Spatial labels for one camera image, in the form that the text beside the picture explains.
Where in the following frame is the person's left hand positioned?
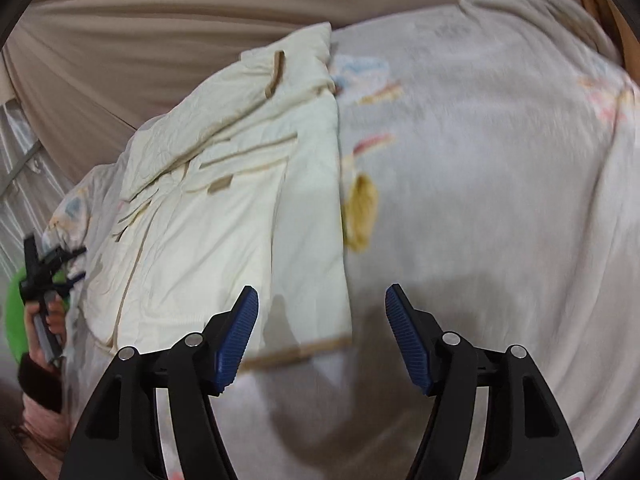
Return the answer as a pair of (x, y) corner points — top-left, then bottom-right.
(25, 294), (69, 362)

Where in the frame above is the person's left forearm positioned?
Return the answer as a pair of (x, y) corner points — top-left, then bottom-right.
(16, 351), (75, 467)

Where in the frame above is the cream quilted garment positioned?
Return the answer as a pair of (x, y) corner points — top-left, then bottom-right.
(82, 22), (353, 363)

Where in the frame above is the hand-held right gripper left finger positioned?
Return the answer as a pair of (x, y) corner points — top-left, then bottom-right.
(59, 285), (261, 480)

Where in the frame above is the green cloth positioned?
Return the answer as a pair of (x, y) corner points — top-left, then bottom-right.
(1, 266), (68, 367)

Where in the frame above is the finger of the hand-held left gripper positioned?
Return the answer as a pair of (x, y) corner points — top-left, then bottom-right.
(48, 271), (87, 293)
(42, 246), (88, 267)

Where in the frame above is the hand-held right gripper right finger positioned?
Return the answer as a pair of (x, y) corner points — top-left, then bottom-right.
(384, 283), (586, 480)

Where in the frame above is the floral grey blanket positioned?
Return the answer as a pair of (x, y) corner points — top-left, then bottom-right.
(42, 0), (640, 480)

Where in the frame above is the shiny grey curtain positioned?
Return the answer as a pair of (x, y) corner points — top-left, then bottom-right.
(0, 97), (76, 281)

